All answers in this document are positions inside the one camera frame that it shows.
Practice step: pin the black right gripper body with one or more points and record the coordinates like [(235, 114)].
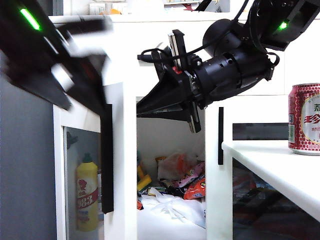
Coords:
[(193, 92)]

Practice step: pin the yellow detergent bottle green cap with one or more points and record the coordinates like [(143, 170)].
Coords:
[(87, 180)]

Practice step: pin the white glass-panel cabinet door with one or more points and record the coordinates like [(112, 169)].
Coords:
[(212, 175), (122, 150)]

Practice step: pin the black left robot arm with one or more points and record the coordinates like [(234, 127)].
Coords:
[(20, 45)]

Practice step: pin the black angled object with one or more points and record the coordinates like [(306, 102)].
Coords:
[(203, 5)]

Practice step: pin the white wooden cabinet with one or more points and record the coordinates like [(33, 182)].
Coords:
[(170, 137)]

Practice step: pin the white crumpled plastic bag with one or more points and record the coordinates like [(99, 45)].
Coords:
[(175, 207)]

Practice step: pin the small red object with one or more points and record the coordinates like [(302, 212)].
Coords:
[(190, 8)]

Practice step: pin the pink snack packet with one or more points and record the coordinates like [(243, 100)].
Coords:
[(192, 175)]

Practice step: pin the white teal paper box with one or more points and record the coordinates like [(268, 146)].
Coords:
[(180, 1)]

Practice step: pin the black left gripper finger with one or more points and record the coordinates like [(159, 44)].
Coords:
[(97, 92), (47, 87)]

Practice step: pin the wide white drawer front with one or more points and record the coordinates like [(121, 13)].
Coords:
[(140, 37)]

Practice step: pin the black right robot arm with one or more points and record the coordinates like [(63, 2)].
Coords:
[(225, 72)]

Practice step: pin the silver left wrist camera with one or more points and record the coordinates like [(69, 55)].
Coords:
[(62, 76)]

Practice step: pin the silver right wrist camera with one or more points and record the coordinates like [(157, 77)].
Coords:
[(180, 50)]

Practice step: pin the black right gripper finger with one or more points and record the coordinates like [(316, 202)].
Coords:
[(172, 95), (175, 115)]

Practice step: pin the red white beverage can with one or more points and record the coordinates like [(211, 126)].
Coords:
[(302, 120)]

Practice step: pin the white wall switch panel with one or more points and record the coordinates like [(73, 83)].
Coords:
[(97, 8)]

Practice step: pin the dark snack packet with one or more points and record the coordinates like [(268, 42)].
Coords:
[(170, 190)]

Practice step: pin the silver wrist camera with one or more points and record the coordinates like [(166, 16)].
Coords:
[(62, 76), (180, 50)]

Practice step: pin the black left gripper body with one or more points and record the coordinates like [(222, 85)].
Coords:
[(90, 67)]

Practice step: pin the translucent bag with orange print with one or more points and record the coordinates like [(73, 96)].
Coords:
[(175, 165)]

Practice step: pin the red snack packet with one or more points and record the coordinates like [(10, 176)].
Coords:
[(196, 190)]

